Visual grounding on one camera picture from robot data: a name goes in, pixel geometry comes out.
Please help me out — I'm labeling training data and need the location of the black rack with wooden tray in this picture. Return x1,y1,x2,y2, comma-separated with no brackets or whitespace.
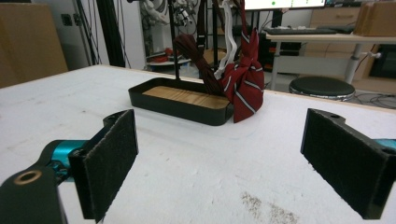
125,0,235,127

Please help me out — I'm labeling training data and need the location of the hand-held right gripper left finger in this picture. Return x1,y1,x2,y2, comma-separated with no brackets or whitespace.
68,108,139,223

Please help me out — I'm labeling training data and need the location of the black round stool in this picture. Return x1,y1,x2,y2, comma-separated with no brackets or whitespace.
289,76,357,103

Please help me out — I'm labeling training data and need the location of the black metal frame stand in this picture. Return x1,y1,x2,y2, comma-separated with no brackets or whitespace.
95,0,126,68

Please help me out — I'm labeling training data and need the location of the brown cardboard panel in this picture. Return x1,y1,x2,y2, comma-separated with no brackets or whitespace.
0,3,69,90

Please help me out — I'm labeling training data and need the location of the plain dark red bow tie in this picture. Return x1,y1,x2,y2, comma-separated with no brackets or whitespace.
173,0,226,97

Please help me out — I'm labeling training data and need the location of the desk with grey legs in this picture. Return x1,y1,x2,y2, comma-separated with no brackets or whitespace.
265,32,396,91

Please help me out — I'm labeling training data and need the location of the black keyboard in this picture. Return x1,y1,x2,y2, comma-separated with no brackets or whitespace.
264,27,339,35

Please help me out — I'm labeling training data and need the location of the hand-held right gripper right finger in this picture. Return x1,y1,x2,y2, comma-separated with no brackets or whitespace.
300,107,396,220

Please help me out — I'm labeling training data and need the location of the round white table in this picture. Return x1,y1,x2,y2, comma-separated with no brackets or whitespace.
146,46,192,68

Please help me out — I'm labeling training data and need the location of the cardboard box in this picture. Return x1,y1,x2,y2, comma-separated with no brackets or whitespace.
353,1,396,37

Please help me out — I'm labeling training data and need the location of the striped dark red bow tie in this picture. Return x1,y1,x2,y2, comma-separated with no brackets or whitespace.
214,0,265,124

